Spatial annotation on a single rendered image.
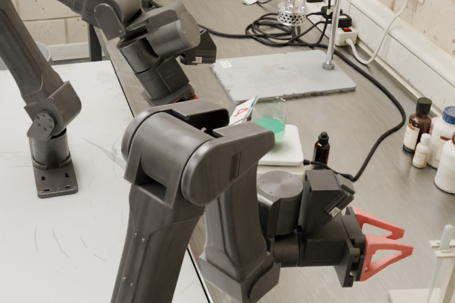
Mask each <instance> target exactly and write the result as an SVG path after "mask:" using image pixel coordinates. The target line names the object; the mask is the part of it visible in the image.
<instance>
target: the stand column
mask: <svg viewBox="0 0 455 303"><path fill-rule="evenodd" d="M340 8H341V0H334V9H333V15H332V24H331V29H330V38H329V42H328V51H327V56H326V61H325V62H324V63H323V64H322V67H323V69H325V70H334V64H333V62H332V59H333V53H334V45H335V41H336V35H337V27H338V22H339V14H340Z"/></svg>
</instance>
